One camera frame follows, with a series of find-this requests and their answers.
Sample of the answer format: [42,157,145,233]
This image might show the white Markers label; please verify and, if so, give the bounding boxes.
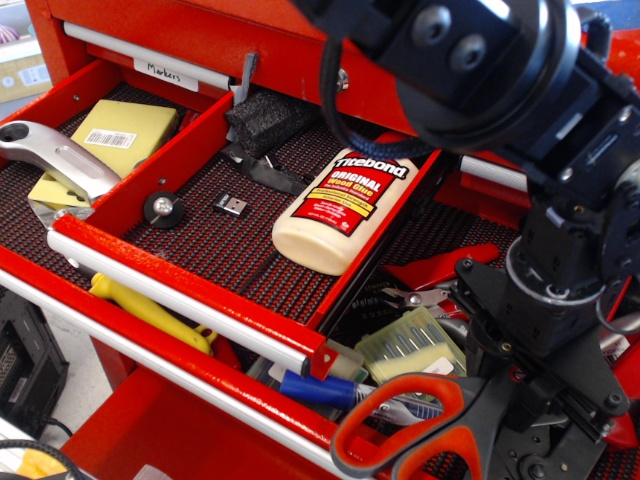
[133,58,199,92]

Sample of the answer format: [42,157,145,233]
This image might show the black tape piece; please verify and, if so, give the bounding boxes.
[220,142,307,196]

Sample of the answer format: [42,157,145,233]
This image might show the small black USB dongle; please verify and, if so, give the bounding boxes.
[213,193,248,216]

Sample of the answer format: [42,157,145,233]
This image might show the silver metal utility knife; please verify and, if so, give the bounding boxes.
[1,120,120,229]

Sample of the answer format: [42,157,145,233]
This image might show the yellow sticky note pad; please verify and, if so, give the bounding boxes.
[27,98,180,210]

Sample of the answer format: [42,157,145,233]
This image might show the black foam block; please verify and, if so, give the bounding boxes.
[225,89,321,157]

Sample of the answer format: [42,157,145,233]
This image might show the blue cap dry erase marker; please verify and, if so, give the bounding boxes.
[280,370,443,426]

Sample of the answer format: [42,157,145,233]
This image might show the Titebond wood glue bottle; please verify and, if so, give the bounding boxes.
[272,148,419,276]

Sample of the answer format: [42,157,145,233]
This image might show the open red drawer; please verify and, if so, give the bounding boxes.
[1,60,438,378]
[0,199,640,480]

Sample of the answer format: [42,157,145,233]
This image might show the black knob with screw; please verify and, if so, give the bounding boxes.
[143,191,184,229]

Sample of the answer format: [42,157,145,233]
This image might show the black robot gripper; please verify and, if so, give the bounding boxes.
[452,258,628,433]

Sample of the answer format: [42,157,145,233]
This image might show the black electronic box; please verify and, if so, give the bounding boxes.
[1,290,69,438]

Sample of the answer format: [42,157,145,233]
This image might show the orange grey handled scissors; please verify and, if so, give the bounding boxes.
[330,369,516,479]

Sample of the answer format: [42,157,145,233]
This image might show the yellow handled tool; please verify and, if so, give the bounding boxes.
[89,273,213,355]

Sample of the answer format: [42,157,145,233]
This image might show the silver drawer lock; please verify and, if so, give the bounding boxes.
[336,68,350,92]

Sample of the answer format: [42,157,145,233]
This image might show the red black crimping tool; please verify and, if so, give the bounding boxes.
[489,393,639,479]

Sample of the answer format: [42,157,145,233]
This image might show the red metal tool chest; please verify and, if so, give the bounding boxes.
[28,1,518,479]

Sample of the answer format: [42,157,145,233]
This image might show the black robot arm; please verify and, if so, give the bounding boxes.
[298,1,639,438]

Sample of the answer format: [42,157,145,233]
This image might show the red handled flush cutters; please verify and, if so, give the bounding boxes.
[383,243,499,319]

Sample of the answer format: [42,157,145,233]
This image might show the lower open red drawer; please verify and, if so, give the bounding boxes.
[0,199,640,480]

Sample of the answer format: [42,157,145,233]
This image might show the upper open red drawer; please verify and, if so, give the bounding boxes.
[1,60,438,378]

